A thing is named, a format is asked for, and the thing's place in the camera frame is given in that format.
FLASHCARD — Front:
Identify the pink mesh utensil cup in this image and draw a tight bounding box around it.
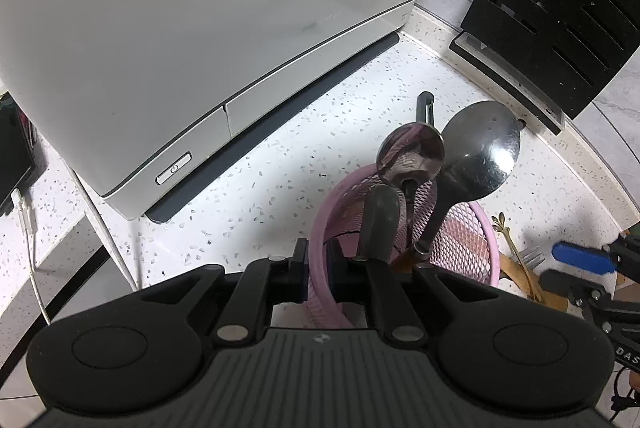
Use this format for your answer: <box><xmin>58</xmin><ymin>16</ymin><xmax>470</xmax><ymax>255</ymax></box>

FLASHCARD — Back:
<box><xmin>306</xmin><ymin>165</ymin><xmax>500</xmax><ymax>328</ymax></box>

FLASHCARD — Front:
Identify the small silver spoon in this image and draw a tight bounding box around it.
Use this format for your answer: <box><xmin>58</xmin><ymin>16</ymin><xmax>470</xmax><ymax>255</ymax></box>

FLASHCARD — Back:
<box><xmin>375</xmin><ymin>121</ymin><xmax>446</xmax><ymax>254</ymax></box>

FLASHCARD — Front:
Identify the large spoon wooden handle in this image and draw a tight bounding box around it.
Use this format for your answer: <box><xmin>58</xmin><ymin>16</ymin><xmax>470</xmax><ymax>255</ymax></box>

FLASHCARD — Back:
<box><xmin>410</xmin><ymin>100</ymin><xmax>521</xmax><ymax>259</ymax></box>

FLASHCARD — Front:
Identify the dark green peeler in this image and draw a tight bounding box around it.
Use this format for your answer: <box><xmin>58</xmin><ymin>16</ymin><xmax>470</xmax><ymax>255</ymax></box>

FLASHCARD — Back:
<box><xmin>416</xmin><ymin>92</ymin><xmax>435</xmax><ymax>126</ymax></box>

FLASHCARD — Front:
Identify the bamboo spatula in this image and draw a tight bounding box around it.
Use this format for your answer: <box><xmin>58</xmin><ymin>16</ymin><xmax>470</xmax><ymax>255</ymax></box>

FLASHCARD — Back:
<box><xmin>500</xmin><ymin>254</ymin><xmax>568</xmax><ymax>312</ymax></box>

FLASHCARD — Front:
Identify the black knife block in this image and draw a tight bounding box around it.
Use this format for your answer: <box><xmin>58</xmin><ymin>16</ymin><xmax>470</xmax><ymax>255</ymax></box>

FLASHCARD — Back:
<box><xmin>449</xmin><ymin>0</ymin><xmax>639</xmax><ymax>135</ymax></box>

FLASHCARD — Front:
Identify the white utensil sterilizer appliance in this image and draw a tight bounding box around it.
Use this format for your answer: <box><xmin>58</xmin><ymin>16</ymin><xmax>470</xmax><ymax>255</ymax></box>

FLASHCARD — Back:
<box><xmin>1</xmin><ymin>0</ymin><xmax>415</xmax><ymax>219</ymax></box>

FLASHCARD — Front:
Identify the black tablet device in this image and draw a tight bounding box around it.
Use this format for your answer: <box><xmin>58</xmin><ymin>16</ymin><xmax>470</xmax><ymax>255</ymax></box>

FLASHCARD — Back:
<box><xmin>0</xmin><ymin>92</ymin><xmax>36</xmax><ymax>216</ymax></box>

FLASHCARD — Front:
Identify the white charging cable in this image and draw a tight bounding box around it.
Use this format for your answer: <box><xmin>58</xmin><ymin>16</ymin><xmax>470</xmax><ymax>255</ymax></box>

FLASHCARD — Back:
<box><xmin>10</xmin><ymin>187</ymin><xmax>51</xmax><ymax>326</ymax></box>

